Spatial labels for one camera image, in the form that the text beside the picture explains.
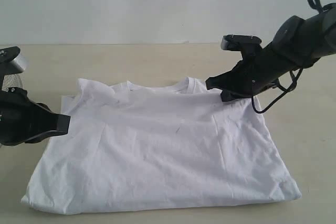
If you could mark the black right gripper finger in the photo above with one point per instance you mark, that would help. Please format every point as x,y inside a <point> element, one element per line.
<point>224,81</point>
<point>229,95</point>

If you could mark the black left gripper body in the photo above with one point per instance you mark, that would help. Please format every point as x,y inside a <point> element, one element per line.
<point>22,120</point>

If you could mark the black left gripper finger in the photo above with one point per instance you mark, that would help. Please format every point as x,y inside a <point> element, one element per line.
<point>52,124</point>

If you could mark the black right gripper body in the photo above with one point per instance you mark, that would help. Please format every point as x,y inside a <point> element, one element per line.
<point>255,75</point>

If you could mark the white t-shirt red print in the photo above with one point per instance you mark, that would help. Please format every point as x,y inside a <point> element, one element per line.
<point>133,148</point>

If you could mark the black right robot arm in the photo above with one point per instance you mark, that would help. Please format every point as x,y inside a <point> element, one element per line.
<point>299,43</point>

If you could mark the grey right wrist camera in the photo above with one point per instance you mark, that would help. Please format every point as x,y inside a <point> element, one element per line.
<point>238,42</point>

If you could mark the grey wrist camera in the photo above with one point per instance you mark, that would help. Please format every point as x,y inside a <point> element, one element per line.
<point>238,42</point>
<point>12,61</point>

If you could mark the metal wire mesh basket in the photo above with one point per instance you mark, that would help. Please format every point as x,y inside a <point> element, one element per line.
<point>12,81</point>

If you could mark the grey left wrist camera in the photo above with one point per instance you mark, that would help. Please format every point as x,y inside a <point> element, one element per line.
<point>12,61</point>

